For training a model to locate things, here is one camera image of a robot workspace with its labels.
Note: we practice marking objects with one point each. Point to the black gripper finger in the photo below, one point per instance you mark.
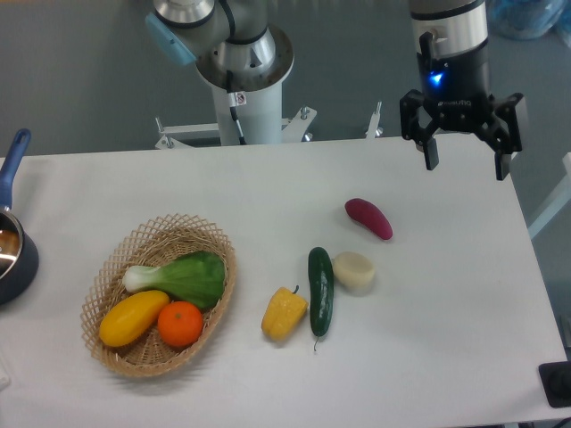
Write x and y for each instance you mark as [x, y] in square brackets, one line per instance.
[423, 136]
[498, 126]

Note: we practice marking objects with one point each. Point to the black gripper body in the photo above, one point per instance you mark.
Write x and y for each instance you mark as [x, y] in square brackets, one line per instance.
[456, 88]

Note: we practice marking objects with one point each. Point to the yellow mango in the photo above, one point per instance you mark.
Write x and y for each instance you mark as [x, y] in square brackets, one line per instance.
[130, 318]

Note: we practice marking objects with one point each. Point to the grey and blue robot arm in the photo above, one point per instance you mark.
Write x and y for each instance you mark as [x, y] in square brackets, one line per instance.
[185, 30]

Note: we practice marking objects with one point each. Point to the woven wicker basket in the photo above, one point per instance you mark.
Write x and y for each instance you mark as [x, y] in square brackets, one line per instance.
[154, 243]

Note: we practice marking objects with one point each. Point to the blue plastic bag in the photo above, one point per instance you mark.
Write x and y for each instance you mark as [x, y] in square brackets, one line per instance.
[529, 20]

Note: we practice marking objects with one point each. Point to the purple sweet potato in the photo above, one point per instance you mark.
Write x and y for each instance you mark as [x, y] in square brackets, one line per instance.
[369, 216]

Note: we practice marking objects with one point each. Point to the cream round bun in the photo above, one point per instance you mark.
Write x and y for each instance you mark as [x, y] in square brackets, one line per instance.
[353, 270]

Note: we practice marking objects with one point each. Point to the dark green cucumber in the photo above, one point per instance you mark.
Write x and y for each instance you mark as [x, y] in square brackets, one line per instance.
[322, 291]

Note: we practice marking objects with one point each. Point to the yellow bell pepper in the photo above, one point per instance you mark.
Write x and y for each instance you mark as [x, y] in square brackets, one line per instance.
[284, 312]

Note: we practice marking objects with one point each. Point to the black device at table edge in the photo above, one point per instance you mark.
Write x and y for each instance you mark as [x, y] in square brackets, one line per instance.
[555, 379]

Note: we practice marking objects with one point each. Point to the green bok choy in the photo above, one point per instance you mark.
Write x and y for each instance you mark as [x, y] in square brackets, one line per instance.
[197, 278]

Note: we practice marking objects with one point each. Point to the orange fruit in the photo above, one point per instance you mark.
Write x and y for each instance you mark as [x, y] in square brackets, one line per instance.
[180, 324]

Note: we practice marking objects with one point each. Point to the white metal frame right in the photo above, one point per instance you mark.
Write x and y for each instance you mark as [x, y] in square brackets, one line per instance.
[558, 198]

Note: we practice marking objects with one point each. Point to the blue saucepan with handle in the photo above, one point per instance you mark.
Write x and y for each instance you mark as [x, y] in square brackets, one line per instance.
[19, 254]

